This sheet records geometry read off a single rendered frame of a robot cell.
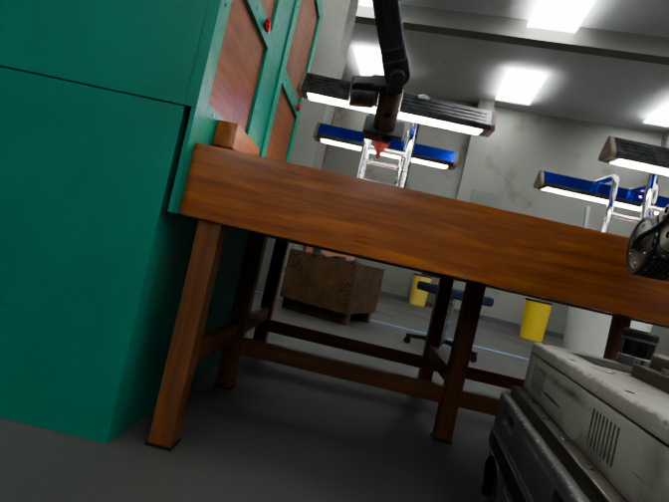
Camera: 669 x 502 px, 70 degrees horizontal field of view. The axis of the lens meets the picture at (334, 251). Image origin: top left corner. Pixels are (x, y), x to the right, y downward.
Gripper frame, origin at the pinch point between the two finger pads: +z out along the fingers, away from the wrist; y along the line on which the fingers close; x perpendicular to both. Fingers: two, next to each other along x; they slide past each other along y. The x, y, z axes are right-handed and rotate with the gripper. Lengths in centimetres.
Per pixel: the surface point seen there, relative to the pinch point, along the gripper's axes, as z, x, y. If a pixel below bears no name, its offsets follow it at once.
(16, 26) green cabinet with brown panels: -18, 2, 94
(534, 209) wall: 532, -627, -314
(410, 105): 0.6, -27.9, -6.5
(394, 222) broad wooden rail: 3.0, 21.0, -7.4
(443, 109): 0.5, -29.2, -16.7
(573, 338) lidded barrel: 192, -96, -157
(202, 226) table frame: 10.8, 28.6, 39.3
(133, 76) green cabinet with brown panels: -14, 7, 62
